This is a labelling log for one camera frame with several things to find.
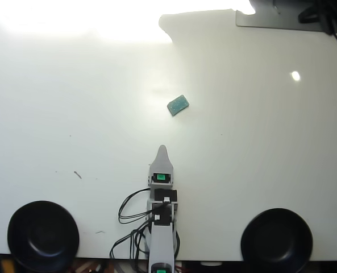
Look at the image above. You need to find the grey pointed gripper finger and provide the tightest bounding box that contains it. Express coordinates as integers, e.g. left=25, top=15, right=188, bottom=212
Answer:
left=150, top=144, right=174, bottom=168

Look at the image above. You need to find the grey gripper body green label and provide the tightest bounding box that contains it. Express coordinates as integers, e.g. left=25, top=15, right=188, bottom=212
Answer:
left=147, top=166, right=175, bottom=189

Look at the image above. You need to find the blue speckled cube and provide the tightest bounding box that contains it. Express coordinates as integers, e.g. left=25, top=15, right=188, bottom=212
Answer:
left=167, top=94, right=191, bottom=117

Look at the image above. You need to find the black bowl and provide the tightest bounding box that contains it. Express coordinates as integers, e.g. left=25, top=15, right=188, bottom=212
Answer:
left=7, top=200, right=80, bottom=273
left=240, top=208, right=314, bottom=273

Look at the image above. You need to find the grey monitor stand plate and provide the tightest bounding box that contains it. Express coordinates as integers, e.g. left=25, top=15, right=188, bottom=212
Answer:
left=235, top=10, right=332, bottom=32

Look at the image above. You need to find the black looped gripper cable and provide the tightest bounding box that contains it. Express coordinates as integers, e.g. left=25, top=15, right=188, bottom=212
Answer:
left=118, top=189, right=155, bottom=225

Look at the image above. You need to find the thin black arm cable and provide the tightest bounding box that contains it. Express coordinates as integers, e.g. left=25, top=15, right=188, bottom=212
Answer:
left=172, top=229, right=181, bottom=258

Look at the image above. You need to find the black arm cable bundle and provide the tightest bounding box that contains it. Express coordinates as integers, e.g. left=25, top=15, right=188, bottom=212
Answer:
left=109, top=221, right=153, bottom=261

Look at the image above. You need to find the black monitor cable bundle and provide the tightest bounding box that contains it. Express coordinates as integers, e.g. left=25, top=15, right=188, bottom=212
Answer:
left=298, top=1, right=337, bottom=53

